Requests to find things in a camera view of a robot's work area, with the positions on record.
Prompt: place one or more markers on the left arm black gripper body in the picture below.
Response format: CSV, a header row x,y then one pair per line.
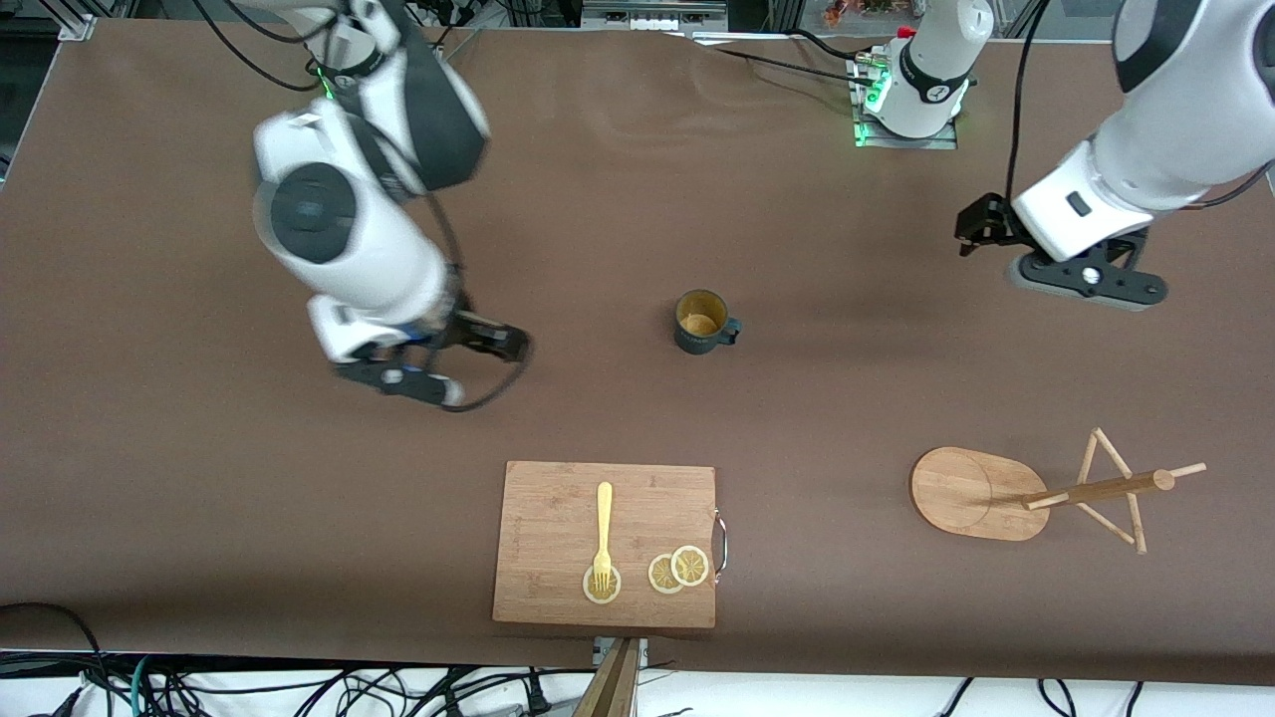
x,y
988,221

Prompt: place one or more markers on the teal mug with yellow inside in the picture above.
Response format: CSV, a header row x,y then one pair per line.
x,y
697,344

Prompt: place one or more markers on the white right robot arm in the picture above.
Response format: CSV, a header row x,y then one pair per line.
x,y
349,229

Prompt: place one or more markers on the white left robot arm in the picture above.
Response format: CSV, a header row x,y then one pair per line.
x,y
1175,100

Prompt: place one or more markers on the wooden mug rack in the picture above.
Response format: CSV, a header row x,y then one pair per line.
x,y
971,493

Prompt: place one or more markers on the bamboo cutting board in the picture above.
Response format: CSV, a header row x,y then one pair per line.
x,y
548,538

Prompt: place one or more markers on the yellow plastic fork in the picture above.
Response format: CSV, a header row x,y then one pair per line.
x,y
604,518

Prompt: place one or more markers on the orange red decorative object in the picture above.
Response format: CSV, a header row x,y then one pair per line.
x,y
857,10

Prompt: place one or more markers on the dried lemon slice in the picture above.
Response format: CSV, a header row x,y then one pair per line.
x,y
659,576
602,597
690,566

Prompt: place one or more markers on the black power plug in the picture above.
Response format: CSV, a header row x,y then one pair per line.
x,y
536,699

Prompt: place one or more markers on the wooden beam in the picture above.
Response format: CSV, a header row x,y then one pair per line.
x,y
610,687

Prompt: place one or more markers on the grey power strip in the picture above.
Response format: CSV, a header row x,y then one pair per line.
x,y
652,15

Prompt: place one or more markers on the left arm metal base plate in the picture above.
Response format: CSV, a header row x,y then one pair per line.
x,y
906,142

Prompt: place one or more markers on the small metal bracket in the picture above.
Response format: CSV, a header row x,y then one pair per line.
x,y
642,652

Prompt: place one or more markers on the aluminium frame corner bracket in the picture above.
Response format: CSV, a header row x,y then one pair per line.
x,y
77,27

